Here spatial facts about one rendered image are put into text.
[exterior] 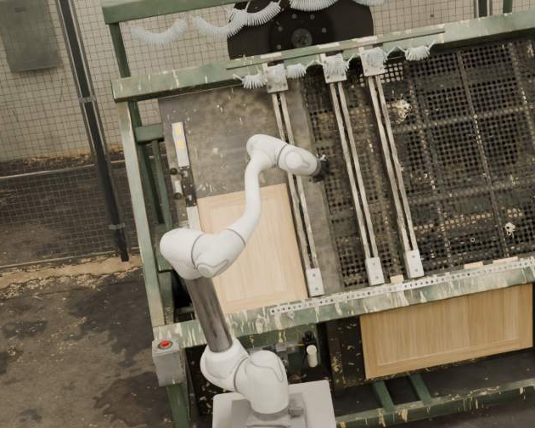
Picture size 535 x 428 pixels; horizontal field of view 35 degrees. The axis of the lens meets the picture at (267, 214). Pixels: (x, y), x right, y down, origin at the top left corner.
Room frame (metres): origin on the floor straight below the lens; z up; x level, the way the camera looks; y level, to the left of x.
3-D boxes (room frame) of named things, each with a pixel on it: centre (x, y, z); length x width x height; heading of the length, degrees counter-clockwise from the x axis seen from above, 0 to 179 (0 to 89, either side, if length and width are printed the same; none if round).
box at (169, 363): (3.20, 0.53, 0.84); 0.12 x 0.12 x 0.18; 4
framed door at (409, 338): (3.68, -0.83, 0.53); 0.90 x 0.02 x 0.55; 94
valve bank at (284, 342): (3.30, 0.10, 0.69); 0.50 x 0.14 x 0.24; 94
